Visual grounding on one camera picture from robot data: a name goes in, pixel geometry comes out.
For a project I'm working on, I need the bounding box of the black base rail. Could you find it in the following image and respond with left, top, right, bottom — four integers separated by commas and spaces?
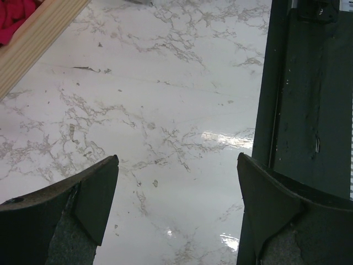
237, 0, 353, 265

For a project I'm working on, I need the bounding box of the wooden clothes rack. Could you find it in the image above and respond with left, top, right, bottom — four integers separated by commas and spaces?
1, 0, 89, 99

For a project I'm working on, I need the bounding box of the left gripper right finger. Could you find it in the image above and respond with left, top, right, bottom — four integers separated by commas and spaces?
237, 153, 352, 264

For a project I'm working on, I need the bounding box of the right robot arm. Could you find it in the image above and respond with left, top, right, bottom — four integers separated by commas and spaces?
297, 0, 340, 24

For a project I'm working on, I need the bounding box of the grey t-shirt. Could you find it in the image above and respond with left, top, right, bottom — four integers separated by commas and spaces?
125, 0, 153, 6

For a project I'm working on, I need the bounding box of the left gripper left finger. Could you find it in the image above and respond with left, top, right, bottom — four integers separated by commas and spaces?
1, 155, 119, 264

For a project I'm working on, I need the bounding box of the magenta t-shirt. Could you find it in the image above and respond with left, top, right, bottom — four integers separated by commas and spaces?
1, 0, 42, 46

